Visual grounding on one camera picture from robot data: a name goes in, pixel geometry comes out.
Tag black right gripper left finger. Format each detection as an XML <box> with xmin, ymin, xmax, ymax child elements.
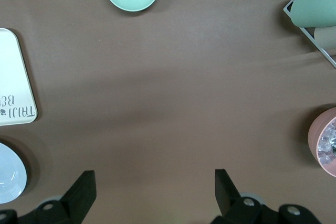
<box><xmin>34</xmin><ymin>170</ymin><xmax>98</xmax><ymax>224</ymax></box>

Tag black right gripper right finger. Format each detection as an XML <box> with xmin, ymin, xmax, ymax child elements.
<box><xmin>212</xmin><ymin>168</ymin><xmax>279</xmax><ymax>224</ymax></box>

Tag white round plate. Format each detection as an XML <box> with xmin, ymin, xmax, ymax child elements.
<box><xmin>0</xmin><ymin>142</ymin><xmax>28</xmax><ymax>204</ymax></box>

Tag pink ribbed bowl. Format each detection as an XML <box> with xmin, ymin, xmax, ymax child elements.
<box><xmin>307</xmin><ymin>107</ymin><xmax>336</xmax><ymax>177</ymax></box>

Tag clear crumpled pieces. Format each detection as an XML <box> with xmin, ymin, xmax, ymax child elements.
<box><xmin>317</xmin><ymin>119</ymin><xmax>336</xmax><ymax>166</ymax></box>

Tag brown table cover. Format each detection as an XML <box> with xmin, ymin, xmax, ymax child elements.
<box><xmin>0</xmin><ymin>0</ymin><xmax>336</xmax><ymax>224</ymax></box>

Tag cream bear print tray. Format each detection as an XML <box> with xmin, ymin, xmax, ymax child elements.
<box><xmin>0</xmin><ymin>27</ymin><xmax>38</xmax><ymax>127</ymax></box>

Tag beige cup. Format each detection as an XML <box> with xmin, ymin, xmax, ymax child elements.
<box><xmin>313</xmin><ymin>26</ymin><xmax>336</xmax><ymax>51</ymax></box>

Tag sage green cup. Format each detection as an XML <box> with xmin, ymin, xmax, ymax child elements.
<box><xmin>290</xmin><ymin>0</ymin><xmax>336</xmax><ymax>28</ymax></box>

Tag silver wire cup rack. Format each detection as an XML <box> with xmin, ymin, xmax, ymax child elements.
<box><xmin>282</xmin><ymin>0</ymin><xmax>336</xmax><ymax>68</ymax></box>

